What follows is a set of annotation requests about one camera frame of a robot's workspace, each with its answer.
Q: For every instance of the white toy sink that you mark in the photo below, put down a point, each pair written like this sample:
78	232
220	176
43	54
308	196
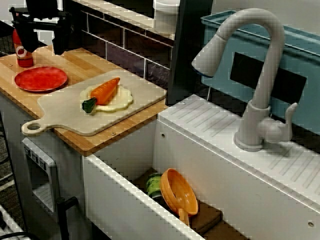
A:
225	175

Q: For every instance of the black rectangular bin label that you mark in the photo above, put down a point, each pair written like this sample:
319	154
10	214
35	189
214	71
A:
245	70

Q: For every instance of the grey toy faucet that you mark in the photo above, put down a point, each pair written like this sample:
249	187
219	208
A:
257	120

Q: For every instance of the red sauce bottle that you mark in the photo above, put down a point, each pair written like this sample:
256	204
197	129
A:
23	60

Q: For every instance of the orange toy carrot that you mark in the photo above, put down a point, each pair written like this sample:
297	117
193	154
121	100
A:
103	91

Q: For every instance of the white cup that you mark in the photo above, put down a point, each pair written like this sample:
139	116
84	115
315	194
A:
165	17

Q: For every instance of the brown sink mat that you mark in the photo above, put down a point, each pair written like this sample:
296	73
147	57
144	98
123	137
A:
207	217

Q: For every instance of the red round plate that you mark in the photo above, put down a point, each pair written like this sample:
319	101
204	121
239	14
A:
40	80

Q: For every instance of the orange toy colander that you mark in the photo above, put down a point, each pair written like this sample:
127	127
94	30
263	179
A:
175	190

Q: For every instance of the narrow black upright panel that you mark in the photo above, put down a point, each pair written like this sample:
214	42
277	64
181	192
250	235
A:
76	37

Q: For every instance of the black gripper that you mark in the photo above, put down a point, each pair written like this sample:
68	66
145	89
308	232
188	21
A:
42	10

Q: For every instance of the wide dark upright pillar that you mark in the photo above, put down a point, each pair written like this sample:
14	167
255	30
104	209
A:
187	62

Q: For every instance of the teal plastic bin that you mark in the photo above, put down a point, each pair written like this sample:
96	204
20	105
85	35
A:
222	82

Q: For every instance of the pale wooden cutting board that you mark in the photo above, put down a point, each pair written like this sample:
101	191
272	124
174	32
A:
62	112

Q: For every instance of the white toy kitchen cabinet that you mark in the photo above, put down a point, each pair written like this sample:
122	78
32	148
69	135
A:
15	140

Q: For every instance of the green can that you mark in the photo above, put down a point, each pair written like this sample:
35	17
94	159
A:
153	185

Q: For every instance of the cream scalloped plate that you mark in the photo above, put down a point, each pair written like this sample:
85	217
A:
122	98

